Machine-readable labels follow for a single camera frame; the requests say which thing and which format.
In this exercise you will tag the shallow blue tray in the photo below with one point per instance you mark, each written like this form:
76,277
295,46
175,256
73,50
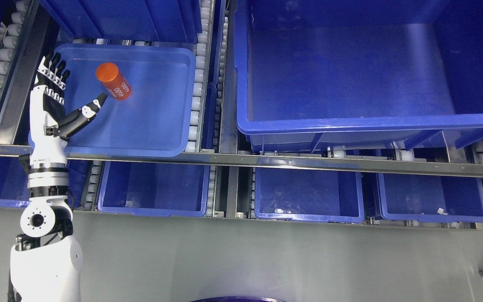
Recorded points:
153,121

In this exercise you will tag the lower blue bin far left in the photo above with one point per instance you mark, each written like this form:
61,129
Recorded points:
13,182

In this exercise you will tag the orange cylindrical capacitor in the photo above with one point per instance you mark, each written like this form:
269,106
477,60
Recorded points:
112,79

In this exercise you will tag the metal shelf rack frame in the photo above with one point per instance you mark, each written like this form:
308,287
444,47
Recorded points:
215,144

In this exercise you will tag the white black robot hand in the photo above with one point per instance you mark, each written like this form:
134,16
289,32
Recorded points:
50,127

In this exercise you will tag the lower blue bin centre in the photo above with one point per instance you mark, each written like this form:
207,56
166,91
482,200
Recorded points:
309,195

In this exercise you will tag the lower blue bin right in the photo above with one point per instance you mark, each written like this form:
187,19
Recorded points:
427,198

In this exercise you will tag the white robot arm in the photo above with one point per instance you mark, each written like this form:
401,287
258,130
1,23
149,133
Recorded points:
47,259

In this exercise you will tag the blue bin top left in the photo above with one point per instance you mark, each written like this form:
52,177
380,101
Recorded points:
143,20

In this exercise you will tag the large blue bin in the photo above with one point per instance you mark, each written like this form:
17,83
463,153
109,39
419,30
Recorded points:
358,74

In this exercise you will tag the lower blue bin middle-left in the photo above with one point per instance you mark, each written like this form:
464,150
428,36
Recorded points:
154,189

